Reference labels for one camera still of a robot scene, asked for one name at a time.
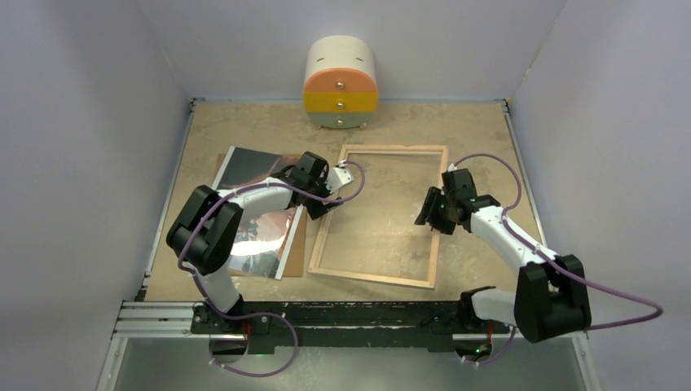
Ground glossy printed photo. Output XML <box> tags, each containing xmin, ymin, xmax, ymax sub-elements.
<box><xmin>211</xmin><ymin>145</ymin><xmax>306</xmax><ymax>280</ymax></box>

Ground clear acrylic frame sheet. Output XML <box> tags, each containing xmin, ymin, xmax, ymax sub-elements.
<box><xmin>321</xmin><ymin>153</ymin><xmax>442</xmax><ymax>283</ymax></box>

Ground black and aluminium base rail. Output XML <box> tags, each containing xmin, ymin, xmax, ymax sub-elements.
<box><xmin>112</xmin><ymin>300</ymin><xmax>588</xmax><ymax>358</ymax></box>

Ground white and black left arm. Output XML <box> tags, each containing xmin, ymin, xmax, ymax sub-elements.
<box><xmin>165</xmin><ymin>152</ymin><xmax>354</xmax><ymax>333</ymax></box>

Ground small colourful drawer cabinet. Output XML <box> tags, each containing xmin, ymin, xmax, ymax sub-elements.
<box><xmin>302</xmin><ymin>35</ymin><xmax>379</xmax><ymax>130</ymax></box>

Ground wooden picture frame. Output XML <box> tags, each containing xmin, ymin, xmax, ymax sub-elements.
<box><xmin>307</xmin><ymin>143</ymin><xmax>450</xmax><ymax>290</ymax></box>

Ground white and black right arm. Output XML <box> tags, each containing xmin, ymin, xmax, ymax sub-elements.
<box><xmin>415</xmin><ymin>166</ymin><xmax>592</xmax><ymax>343</ymax></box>

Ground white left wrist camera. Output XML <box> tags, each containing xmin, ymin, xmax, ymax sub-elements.
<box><xmin>325</xmin><ymin>166</ymin><xmax>354</xmax><ymax>195</ymax></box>

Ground brown cardboard backing board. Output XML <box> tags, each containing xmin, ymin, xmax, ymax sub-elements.
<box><xmin>213</xmin><ymin>153</ymin><xmax>309</xmax><ymax>279</ymax></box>

